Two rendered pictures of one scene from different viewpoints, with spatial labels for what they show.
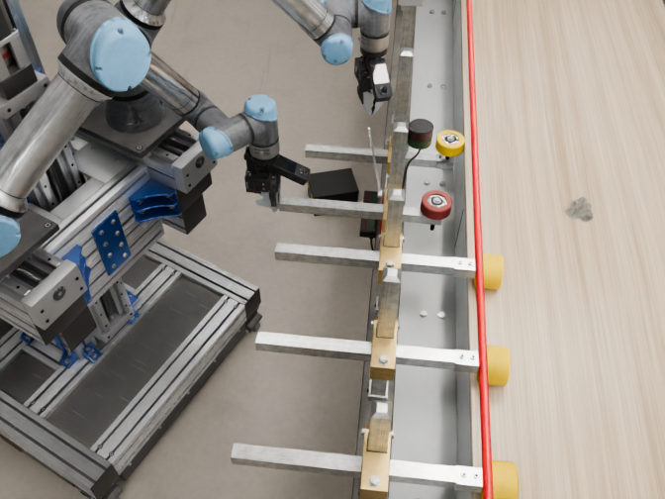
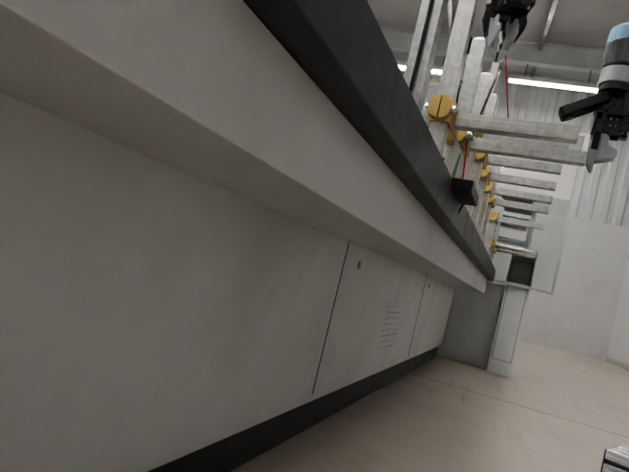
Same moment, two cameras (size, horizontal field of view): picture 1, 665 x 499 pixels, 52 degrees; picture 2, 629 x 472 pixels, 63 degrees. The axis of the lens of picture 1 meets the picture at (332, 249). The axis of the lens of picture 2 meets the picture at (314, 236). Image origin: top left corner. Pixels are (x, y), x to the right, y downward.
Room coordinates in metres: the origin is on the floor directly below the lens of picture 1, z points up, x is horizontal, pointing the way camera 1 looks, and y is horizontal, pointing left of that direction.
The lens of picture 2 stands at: (2.63, -0.07, 0.45)
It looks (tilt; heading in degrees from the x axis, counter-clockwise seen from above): 3 degrees up; 197
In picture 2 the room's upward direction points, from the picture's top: 14 degrees clockwise
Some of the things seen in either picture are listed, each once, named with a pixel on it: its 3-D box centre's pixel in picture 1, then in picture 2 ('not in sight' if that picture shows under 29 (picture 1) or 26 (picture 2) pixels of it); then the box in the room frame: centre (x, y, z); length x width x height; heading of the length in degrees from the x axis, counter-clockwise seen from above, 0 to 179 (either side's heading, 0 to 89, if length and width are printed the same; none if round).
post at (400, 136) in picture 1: (394, 195); (460, 127); (1.29, -0.16, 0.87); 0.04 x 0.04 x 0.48; 84
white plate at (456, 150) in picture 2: not in sight; (457, 171); (1.33, -0.14, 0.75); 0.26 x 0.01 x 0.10; 174
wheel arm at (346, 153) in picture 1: (379, 156); (467, 123); (1.51, -0.13, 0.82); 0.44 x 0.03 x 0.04; 84
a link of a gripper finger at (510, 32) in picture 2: (364, 98); (510, 38); (1.56, -0.09, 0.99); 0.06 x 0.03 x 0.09; 15
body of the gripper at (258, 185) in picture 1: (263, 168); (612, 112); (1.29, 0.18, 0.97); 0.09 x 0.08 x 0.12; 84
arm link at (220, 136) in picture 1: (222, 134); not in sight; (1.24, 0.26, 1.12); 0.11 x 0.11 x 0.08; 38
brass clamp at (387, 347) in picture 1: (384, 346); (479, 156); (0.77, -0.11, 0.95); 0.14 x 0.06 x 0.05; 174
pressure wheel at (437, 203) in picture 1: (434, 214); not in sight; (1.24, -0.27, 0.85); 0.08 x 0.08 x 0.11
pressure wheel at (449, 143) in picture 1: (448, 152); not in sight; (1.49, -0.33, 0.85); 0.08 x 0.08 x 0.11
